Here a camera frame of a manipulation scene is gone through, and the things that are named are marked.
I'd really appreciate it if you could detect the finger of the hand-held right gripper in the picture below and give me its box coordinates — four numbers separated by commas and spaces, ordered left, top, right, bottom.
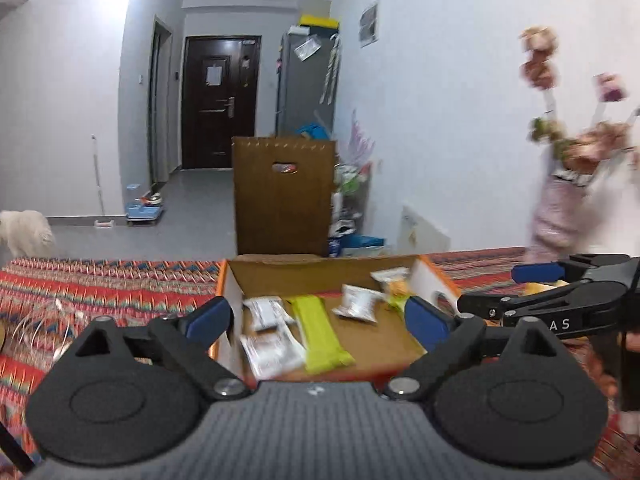
511, 254, 631, 283
457, 280, 593, 318

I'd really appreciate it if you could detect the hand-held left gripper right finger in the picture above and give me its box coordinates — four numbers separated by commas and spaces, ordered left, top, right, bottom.
382, 296, 576, 402

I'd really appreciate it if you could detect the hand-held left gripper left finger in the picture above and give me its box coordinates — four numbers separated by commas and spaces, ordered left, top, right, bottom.
55, 296, 251, 401

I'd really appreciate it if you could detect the red cardboard box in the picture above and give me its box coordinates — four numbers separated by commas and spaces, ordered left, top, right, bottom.
210, 254, 463, 396

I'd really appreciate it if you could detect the pile of snack packets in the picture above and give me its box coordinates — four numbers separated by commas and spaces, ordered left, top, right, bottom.
240, 267, 413, 378

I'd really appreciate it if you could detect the pink ceramic vase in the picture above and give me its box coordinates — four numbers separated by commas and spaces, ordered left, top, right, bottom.
530, 170, 601, 261

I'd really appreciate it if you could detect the blue and white package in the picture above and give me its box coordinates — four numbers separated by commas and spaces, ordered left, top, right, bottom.
327, 232, 388, 258

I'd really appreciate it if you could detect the red patterned tablecloth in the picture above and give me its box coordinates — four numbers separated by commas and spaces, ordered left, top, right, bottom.
0, 247, 640, 480

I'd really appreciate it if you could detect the blue pet feeder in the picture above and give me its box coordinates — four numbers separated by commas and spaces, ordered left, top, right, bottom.
125, 183, 166, 222

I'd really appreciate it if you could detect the bunch of dried roses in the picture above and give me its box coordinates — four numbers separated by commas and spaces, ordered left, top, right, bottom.
517, 25, 640, 176

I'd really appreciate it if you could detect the storage trolley with bottles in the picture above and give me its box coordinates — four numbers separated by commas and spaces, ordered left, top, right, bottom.
330, 162, 373, 241

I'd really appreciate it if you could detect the white mop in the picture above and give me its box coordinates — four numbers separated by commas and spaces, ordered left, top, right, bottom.
91, 135, 115, 228

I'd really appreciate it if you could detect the dark brown entrance door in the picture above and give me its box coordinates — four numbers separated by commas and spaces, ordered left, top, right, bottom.
181, 35, 262, 171

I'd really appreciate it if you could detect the white dog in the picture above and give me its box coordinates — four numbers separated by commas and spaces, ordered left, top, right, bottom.
0, 210, 57, 258

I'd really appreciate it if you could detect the blue plastic item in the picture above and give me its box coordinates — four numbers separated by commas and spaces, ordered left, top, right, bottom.
295, 122, 331, 141

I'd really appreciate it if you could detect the grey interior door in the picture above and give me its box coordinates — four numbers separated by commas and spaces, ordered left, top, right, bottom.
150, 15, 173, 186

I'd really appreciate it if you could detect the grey refrigerator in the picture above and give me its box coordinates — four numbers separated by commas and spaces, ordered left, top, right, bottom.
276, 30, 341, 136

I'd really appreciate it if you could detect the folded hanging umbrella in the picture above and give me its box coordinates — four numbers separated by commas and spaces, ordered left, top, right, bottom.
320, 35, 343, 106

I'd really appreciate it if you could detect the clear plastic bag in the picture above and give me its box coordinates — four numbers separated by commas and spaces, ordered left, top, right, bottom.
294, 36, 322, 61

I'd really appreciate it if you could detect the white cable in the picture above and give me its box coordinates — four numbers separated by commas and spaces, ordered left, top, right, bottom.
12, 297, 86, 356

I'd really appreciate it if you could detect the wall picture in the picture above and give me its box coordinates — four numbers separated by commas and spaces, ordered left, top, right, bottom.
359, 1, 381, 48

